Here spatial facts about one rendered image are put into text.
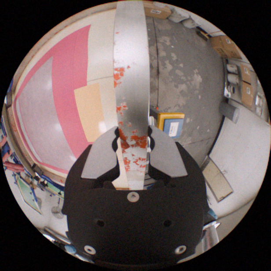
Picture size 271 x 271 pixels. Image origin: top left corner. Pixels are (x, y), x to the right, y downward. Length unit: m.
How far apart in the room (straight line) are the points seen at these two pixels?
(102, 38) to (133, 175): 0.26
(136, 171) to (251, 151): 3.19
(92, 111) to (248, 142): 3.22
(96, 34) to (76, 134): 0.20
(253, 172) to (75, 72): 3.53
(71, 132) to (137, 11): 0.25
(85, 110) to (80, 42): 0.13
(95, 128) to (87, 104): 0.04
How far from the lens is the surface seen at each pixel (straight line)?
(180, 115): 0.41
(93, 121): 0.16
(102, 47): 0.15
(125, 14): 0.15
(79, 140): 0.20
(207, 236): 0.57
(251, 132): 3.13
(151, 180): 0.63
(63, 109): 0.19
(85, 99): 0.15
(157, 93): 1.38
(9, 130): 0.53
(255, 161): 3.29
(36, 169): 0.62
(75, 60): 0.17
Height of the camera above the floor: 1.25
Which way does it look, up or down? 56 degrees down
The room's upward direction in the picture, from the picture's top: 161 degrees clockwise
